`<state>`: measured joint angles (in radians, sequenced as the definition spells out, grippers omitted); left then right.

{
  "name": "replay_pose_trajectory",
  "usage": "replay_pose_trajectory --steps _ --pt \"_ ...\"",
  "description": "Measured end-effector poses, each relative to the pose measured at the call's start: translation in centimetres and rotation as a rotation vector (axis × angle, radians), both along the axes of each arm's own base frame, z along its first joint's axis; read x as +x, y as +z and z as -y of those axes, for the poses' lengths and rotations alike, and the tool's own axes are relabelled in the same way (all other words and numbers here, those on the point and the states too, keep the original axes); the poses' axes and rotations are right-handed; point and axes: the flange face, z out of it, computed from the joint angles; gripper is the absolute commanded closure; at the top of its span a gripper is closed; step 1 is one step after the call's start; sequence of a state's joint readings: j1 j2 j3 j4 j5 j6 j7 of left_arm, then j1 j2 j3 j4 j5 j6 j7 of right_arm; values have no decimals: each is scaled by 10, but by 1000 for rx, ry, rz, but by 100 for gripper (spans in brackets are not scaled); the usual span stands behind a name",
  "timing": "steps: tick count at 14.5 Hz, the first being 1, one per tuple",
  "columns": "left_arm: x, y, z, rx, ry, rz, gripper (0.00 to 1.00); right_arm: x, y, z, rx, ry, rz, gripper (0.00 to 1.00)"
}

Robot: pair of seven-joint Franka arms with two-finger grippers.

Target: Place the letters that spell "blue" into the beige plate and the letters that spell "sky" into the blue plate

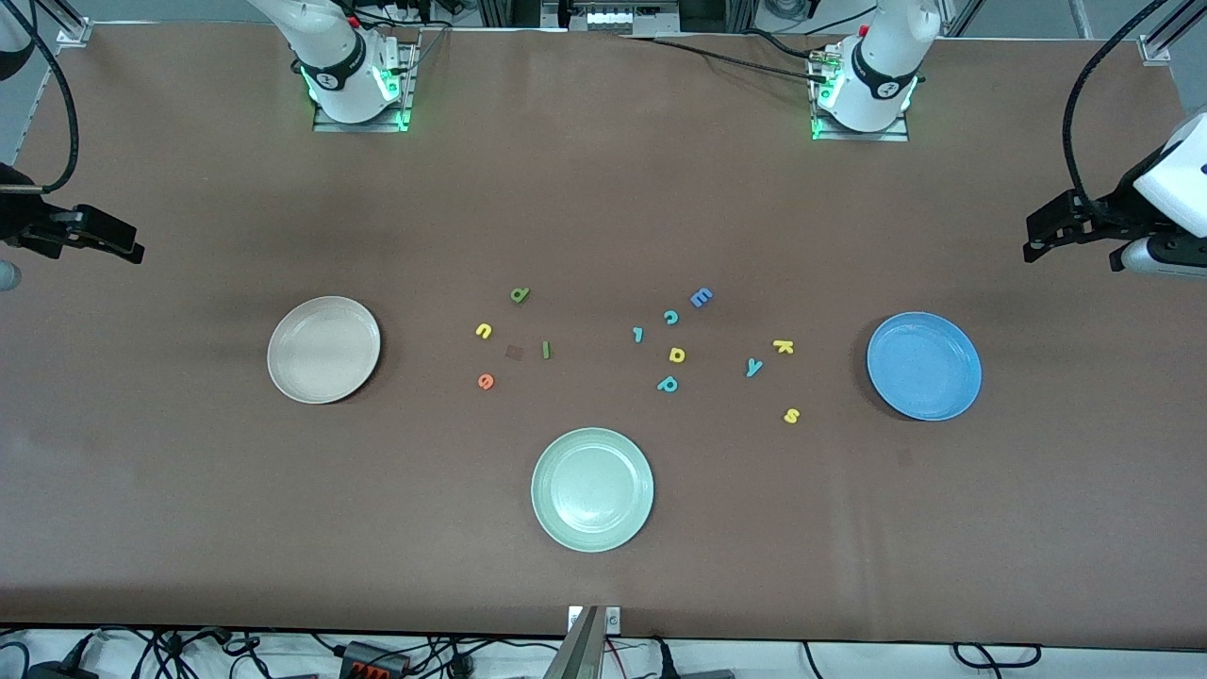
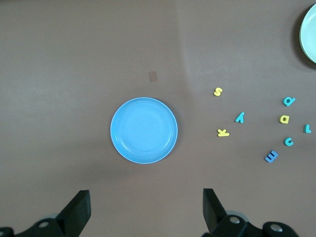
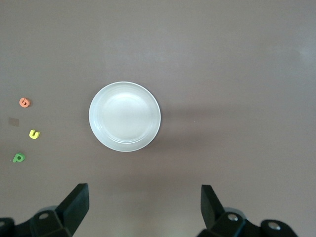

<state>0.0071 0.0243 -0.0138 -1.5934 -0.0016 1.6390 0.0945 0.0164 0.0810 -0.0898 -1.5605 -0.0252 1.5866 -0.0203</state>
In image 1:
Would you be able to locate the teal foam letter y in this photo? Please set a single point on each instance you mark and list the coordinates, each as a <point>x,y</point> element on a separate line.
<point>753,367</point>

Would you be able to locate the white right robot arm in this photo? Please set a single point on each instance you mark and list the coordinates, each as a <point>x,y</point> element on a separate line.
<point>349,57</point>

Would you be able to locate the blue plate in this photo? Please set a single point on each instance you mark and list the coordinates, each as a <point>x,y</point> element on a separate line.
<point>924,366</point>

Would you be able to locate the beige brown plate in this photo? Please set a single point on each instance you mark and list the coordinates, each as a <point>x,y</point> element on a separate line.
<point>323,350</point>

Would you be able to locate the blue foam letter E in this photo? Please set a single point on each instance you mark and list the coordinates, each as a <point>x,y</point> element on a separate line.
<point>701,298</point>

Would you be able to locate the black power adapter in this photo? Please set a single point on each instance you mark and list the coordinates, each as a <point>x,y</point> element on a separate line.
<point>57,671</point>

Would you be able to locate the teal foam letter p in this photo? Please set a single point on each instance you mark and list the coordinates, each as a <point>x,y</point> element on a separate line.
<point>663,386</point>

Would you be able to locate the black orange power strip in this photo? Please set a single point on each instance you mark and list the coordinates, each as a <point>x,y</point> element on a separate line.
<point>372,662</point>

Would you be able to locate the grey connector device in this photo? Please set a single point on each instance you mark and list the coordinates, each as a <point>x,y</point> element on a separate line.
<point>613,19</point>

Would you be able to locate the pale green plate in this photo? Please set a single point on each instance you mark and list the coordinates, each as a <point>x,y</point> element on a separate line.
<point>592,489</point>

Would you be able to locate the aluminium frame post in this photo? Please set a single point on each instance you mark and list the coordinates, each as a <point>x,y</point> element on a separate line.
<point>1155,47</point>
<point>74,33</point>

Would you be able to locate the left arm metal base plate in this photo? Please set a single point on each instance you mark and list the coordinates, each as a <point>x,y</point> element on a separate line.
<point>849,137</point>

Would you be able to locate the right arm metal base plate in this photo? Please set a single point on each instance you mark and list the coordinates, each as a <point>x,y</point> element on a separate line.
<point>407,94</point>

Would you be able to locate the white stand bracket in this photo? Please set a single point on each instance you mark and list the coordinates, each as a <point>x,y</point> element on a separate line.
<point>613,620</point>

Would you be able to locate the grey camera stand pole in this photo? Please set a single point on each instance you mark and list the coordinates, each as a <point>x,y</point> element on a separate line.
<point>577,651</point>

